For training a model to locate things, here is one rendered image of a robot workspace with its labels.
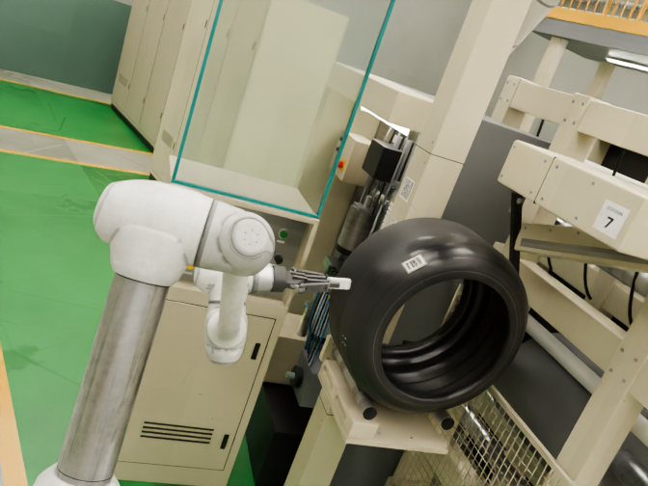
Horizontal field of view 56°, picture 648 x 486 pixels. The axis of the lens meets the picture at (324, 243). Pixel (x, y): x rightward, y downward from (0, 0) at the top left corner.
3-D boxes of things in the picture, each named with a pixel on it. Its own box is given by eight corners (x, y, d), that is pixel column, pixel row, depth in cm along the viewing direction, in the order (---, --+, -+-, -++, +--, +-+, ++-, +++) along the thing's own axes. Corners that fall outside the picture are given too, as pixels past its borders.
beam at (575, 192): (494, 180, 205) (513, 138, 200) (553, 198, 213) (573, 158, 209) (615, 252, 150) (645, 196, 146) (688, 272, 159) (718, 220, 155)
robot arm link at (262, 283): (251, 256, 172) (271, 256, 174) (246, 284, 175) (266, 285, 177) (256, 269, 164) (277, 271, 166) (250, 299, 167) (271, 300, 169)
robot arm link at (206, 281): (248, 260, 176) (245, 306, 174) (193, 256, 171) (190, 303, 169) (255, 256, 166) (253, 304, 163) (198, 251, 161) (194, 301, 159)
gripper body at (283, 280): (275, 273, 166) (308, 275, 169) (270, 259, 174) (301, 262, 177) (271, 297, 169) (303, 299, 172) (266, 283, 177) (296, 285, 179)
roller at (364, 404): (335, 359, 216) (332, 349, 214) (347, 354, 216) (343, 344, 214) (364, 422, 185) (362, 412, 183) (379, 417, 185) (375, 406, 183)
